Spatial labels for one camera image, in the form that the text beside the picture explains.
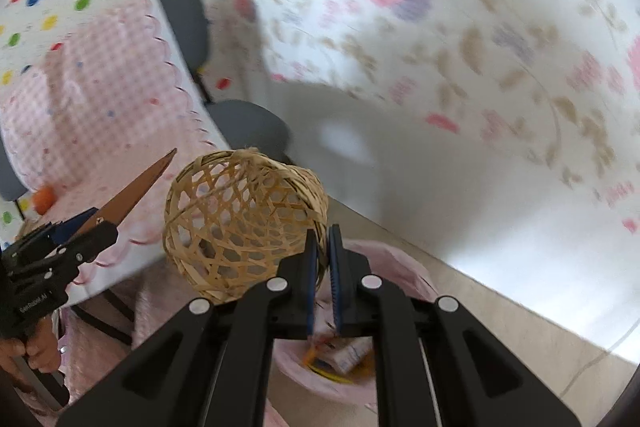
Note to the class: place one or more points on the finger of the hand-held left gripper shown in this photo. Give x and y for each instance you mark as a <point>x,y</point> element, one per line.
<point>75,224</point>
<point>95,239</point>

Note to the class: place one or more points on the yellow plastic wrapper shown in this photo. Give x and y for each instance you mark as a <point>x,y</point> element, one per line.
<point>320,359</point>

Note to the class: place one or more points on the grey office chair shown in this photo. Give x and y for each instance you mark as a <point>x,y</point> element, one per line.
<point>11,177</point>
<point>190,27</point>

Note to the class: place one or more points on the woven bamboo basket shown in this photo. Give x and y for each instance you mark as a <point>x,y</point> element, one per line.
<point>235,217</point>

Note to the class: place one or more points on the floral wall cloth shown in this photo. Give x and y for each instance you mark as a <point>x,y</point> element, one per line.
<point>425,7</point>

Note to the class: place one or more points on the pink plastic bin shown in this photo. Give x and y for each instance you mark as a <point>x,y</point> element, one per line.
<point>400,272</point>

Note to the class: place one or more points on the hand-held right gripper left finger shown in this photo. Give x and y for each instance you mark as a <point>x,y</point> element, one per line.
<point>311,307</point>

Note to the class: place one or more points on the orange round fruit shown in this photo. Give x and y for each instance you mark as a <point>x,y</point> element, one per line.
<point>43,199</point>

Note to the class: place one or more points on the white printed packet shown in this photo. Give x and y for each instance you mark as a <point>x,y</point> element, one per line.
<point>352,352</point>

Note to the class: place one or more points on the pink gingham tablecloth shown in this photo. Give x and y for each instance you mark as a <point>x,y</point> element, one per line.
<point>100,97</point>

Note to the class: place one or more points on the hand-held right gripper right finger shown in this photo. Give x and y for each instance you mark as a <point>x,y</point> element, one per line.
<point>336,307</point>

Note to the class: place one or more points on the person's left hand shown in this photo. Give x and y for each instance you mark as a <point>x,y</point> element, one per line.
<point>42,347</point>

